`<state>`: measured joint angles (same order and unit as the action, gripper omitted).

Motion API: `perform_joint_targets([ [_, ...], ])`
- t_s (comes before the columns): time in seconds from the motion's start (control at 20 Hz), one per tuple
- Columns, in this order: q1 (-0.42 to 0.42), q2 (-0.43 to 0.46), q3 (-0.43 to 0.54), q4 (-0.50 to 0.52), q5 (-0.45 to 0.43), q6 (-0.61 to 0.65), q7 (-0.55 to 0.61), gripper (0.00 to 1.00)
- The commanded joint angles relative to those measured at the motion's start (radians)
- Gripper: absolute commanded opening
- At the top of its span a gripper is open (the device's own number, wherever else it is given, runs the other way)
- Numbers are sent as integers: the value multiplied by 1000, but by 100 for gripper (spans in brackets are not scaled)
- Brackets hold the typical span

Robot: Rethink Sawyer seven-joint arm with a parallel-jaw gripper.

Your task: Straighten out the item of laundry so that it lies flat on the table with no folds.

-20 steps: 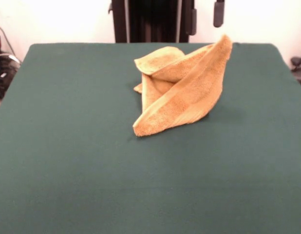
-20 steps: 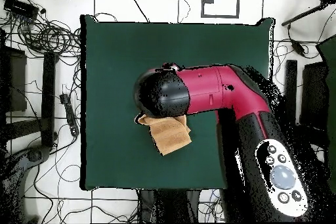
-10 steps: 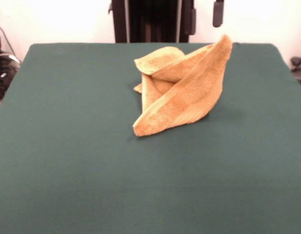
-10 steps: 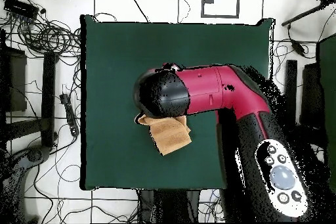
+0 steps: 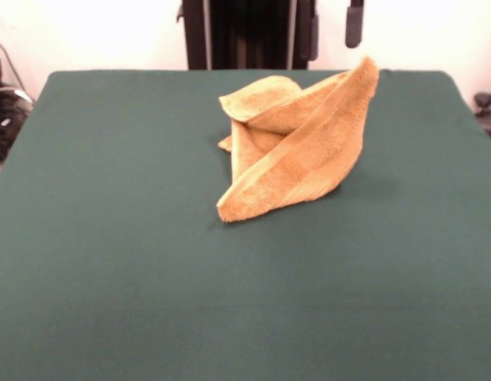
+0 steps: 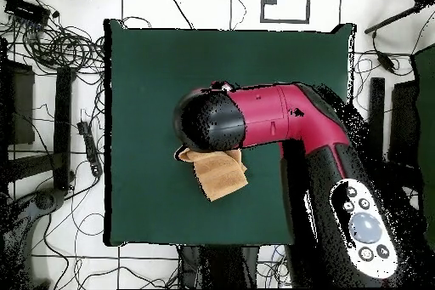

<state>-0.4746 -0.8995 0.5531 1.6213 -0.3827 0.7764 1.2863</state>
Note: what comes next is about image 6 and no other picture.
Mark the green hanging cloth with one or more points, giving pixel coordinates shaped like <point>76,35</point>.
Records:
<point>429,133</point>

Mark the black electronics box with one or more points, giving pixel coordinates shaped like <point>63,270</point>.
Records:
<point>27,10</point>

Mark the black tripod pole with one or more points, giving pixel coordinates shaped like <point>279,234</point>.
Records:
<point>390,22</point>

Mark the black power strip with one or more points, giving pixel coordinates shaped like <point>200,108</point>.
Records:
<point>91,150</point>

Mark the black power adapter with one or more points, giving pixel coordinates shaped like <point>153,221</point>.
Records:
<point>385,60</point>

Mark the tan terry towel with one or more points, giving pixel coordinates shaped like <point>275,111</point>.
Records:
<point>221,177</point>

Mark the dark flat panel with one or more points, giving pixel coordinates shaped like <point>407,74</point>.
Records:
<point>22,106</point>
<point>406,123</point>

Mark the dark round stand base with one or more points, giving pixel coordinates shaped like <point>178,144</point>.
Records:
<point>44,200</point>

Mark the grey square frame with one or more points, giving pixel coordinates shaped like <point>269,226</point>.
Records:
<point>285,21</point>

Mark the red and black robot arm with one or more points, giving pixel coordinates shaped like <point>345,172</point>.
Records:
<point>265,113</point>

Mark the dark green table cloth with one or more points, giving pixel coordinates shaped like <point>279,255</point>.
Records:
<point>153,65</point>

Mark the black upright bar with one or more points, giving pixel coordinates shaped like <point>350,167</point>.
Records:
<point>377,106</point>
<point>63,126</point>

